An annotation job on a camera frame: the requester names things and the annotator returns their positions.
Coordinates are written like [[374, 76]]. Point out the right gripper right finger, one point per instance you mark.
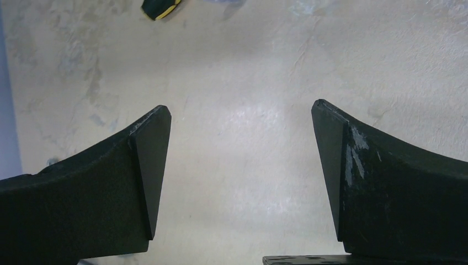
[[390, 199]]

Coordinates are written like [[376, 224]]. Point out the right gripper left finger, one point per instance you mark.
[[103, 201]]

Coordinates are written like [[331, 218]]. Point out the black handled pliers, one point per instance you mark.
[[158, 9]]

